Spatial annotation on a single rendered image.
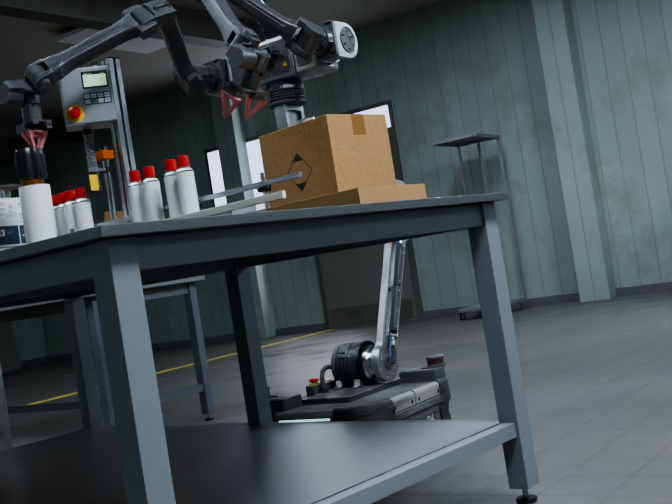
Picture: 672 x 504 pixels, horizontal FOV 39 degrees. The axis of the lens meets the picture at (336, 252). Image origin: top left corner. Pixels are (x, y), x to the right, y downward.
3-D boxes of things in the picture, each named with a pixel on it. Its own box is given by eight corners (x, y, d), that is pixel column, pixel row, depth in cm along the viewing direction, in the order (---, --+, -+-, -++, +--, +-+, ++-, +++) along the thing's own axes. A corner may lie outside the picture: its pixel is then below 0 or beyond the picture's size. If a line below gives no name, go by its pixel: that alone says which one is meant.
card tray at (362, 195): (268, 224, 236) (265, 208, 236) (337, 218, 255) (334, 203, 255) (360, 205, 216) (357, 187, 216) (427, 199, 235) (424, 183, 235)
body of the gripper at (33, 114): (33, 125, 285) (30, 100, 285) (15, 132, 292) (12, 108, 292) (52, 125, 290) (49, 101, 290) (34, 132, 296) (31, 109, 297)
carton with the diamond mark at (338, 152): (271, 226, 283) (257, 136, 284) (330, 220, 300) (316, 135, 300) (341, 211, 262) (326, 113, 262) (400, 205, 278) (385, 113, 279)
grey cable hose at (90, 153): (89, 193, 320) (79, 131, 320) (98, 192, 323) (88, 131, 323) (95, 191, 317) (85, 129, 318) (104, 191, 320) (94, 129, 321)
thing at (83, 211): (78, 252, 309) (68, 189, 309) (91, 250, 313) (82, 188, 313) (87, 250, 305) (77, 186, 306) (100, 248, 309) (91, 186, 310)
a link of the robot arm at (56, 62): (160, 33, 302) (141, 13, 307) (158, 19, 298) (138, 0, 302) (42, 98, 287) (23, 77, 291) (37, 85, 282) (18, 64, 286)
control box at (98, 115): (67, 132, 318) (58, 76, 319) (118, 126, 322) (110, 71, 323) (65, 127, 309) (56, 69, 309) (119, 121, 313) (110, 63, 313)
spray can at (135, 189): (132, 239, 289) (121, 172, 289) (145, 238, 293) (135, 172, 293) (142, 237, 285) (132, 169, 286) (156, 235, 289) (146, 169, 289)
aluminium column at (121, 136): (130, 260, 315) (99, 60, 316) (141, 258, 318) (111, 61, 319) (138, 258, 312) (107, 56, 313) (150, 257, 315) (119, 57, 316)
